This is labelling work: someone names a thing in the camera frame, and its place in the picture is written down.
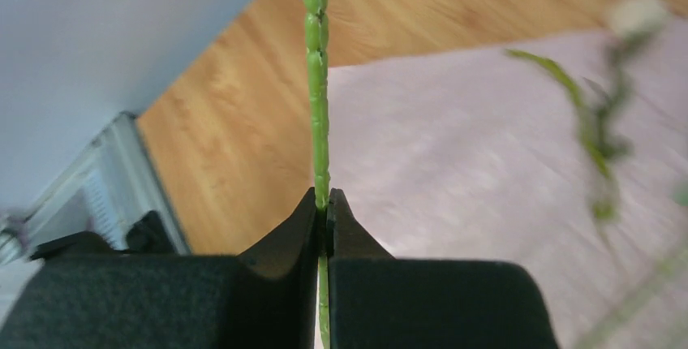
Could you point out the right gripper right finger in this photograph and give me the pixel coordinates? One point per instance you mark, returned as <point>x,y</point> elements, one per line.
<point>377,300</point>

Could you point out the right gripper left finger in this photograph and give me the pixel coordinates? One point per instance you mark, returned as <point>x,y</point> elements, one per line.
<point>88,295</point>

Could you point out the pink wrapping paper sheet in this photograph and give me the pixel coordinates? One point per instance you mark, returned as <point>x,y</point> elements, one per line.
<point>472,154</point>

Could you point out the pink fake flower stem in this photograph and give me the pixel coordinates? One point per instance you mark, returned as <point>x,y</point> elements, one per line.
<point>317,61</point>

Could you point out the small bud leafy sprig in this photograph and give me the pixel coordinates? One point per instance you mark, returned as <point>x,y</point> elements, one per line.
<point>633,25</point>

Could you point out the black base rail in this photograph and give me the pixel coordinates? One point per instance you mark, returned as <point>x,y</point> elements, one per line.
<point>107,189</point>

